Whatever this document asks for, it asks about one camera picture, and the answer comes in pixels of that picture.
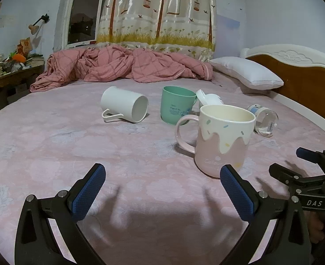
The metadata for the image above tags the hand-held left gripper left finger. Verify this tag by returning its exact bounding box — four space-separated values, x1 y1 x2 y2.
15 163 106 265

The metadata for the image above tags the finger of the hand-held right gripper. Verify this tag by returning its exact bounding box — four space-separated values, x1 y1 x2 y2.
269 163 308 191
296 147 325 173

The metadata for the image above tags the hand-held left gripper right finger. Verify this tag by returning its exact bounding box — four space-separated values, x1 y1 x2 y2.
220 165 312 265

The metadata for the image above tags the clear glass cup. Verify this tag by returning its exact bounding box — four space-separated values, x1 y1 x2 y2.
247 103 279 137

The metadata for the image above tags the white lidded cup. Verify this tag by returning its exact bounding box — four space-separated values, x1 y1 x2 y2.
196 89 224 109

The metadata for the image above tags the green cup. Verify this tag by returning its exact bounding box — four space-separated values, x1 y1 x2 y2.
160 86 197 125

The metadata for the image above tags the person's right hand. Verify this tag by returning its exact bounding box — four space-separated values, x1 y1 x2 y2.
307 211 325 244

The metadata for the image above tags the pink bed sheet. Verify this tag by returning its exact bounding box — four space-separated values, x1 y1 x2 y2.
0 70 325 265

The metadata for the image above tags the pink and white mug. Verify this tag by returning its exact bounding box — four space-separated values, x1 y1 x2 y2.
175 105 256 178

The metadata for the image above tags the white and brown headboard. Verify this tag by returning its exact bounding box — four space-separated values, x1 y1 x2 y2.
240 44 325 130

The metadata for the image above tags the white pillow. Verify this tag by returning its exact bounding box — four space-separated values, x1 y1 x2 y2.
209 57 285 90

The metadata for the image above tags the pink checked blanket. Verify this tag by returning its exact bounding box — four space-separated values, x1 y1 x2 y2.
30 45 214 93

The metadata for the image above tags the wooden desk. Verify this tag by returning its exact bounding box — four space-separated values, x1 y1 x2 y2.
0 62 45 120

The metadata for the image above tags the orange snack bag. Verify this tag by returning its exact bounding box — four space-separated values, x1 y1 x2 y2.
16 37 32 57

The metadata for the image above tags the white framed window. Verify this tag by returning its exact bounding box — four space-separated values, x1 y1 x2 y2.
61 0 114 49

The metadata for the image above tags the tree print curtain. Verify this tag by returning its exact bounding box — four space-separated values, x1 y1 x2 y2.
96 0 218 62

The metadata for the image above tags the wall lamp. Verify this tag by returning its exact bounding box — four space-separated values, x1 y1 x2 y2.
28 14 50 35

